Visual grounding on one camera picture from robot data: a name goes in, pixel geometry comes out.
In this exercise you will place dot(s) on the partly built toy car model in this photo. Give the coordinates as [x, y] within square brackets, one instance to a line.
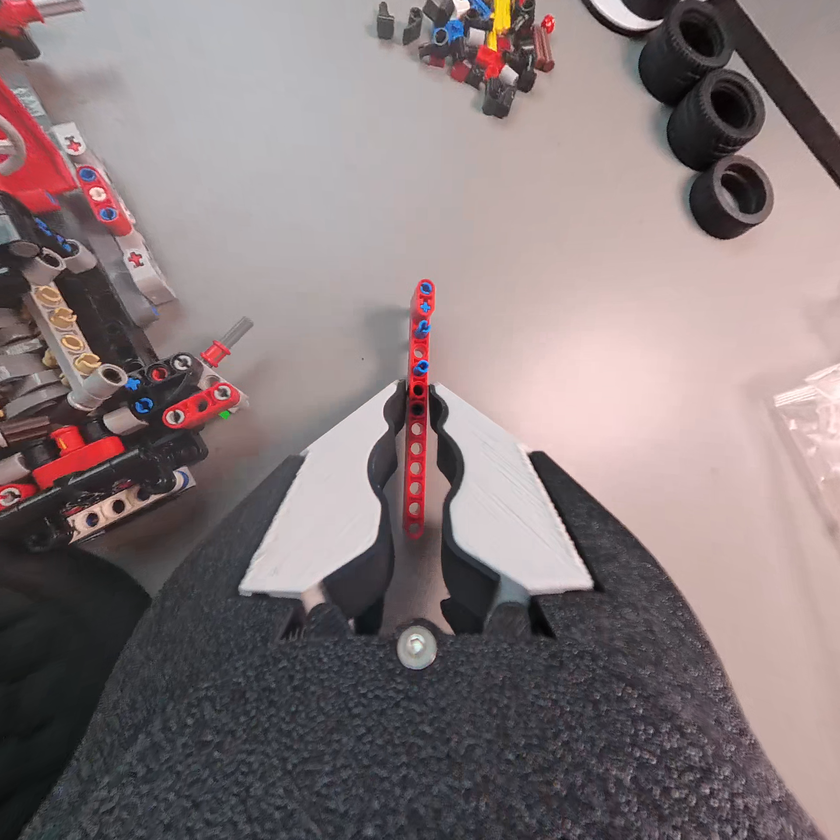
[79, 367]

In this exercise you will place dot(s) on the clear plastic bag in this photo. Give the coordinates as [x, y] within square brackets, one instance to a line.
[810, 426]

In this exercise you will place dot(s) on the person's black clothing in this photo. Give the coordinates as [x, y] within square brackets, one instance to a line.
[52, 689]

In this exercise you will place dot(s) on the pile of small building pieces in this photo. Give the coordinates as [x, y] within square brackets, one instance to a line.
[489, 59]

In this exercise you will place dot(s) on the small black rubber tire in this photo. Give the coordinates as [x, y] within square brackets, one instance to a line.
[718, 210]
[695, 131]
[646, 6]
[663, 65]

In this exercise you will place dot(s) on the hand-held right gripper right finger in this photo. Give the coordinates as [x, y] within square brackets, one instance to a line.
[518, 518]

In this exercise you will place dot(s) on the white pad with black rim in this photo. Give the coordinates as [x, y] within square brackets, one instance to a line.
[613, 19]

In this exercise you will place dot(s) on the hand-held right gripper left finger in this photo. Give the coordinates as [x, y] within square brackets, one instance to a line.
[321, 518]

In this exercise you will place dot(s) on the long red beam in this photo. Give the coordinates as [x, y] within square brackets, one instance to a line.
[415, 459]

